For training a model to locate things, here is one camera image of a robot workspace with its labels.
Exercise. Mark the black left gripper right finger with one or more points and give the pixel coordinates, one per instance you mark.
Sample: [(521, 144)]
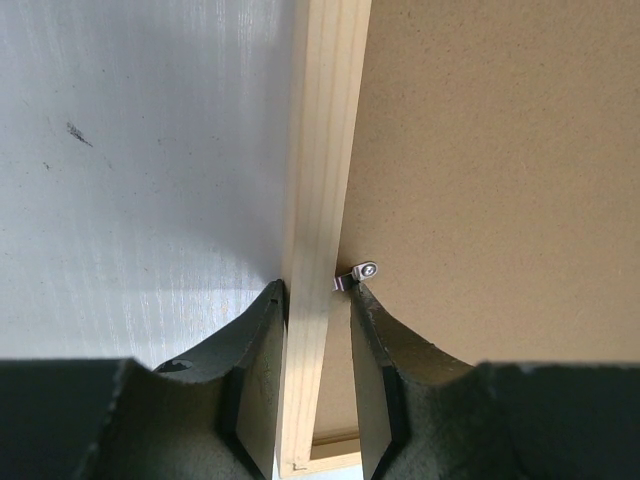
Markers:
[(424, 414)]

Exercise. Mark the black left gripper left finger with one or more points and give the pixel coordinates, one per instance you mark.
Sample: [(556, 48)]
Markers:
[(208, 413)]

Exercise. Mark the metal turn clip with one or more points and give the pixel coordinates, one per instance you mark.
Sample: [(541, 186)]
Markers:
[(357, 274)]

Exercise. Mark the brown cardboard backing board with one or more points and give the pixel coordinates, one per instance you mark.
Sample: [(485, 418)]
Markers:
[(495, 176)]

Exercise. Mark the light wooden picture frame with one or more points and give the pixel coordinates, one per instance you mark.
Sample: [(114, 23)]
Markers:
[(329, 44)]

